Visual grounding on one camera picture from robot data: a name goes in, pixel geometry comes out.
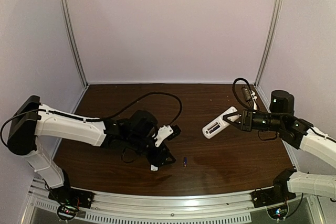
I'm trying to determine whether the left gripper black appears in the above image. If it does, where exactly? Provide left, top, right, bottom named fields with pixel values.
left=127, top=134, right=176, bottom=168

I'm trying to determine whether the white battery cover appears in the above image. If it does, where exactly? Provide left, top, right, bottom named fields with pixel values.
left=150, top=165, right=159, bottom=172

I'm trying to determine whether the white remote control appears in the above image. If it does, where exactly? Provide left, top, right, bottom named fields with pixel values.
left=202, top=106, right=238, bottom=139

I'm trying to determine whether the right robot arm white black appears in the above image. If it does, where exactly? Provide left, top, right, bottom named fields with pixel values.
left=223, top=90, right=335, bottom=204

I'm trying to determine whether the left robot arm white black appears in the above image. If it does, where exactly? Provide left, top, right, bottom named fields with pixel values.
left=2, top=95, right=181, bottom=205

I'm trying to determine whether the right circuit board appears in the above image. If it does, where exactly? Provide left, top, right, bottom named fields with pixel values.
left=266, top=204, right=289, bottom=221

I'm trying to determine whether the circuit board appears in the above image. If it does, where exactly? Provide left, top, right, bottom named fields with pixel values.
left=266, top=204, right=289, bottom=221
left=56, top=204, right=79, bottom=221

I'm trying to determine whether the left circuit board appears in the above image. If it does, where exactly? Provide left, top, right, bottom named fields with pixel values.
left=56, top=204, right=79, bottom=221

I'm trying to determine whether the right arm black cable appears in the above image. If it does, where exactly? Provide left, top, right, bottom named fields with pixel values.
left=233, top=78, right=336, bottom=141

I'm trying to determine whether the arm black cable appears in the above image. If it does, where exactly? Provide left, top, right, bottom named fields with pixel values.
left=233, top=78, right=336, bottom=141
left=0, top=92, right=183, bottom=148

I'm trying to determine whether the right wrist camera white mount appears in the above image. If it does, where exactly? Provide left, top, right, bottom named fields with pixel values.
left=241, top=86, right=259, bottom=110

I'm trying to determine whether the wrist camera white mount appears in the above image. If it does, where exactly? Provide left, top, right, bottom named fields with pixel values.
left=154, top=125, right=181, bottom=147
left=241, top=86, right=259, bottom=110

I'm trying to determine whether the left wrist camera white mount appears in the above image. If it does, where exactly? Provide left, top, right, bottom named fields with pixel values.
left=154, top=125, right=181, bottom=147

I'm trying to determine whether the front aluminium rail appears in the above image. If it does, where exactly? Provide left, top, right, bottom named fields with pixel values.
left=19, top=178, right=326, bottom=223

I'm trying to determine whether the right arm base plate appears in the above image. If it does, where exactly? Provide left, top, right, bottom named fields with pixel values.
left=250, top=187, right=296, bottom=208

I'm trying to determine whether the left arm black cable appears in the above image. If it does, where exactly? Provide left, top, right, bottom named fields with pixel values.
left=0, top=92, right=183, bottom=148

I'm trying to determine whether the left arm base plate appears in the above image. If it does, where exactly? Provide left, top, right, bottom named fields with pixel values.
left=48, top=186, right=95, bottom=209

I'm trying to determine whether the right aluminium frame post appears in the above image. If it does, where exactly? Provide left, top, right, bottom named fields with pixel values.
left=255, top=0, right=284, bottom=88

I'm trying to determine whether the aluminium frame post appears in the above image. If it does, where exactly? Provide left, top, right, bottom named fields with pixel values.
left=255, top=0, right=284, bottom=88
left=60, top=0, right=89, bottom=88

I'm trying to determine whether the left aluminium frame post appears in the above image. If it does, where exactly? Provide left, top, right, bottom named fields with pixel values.
left=60, top=0, right=89, bottom=88

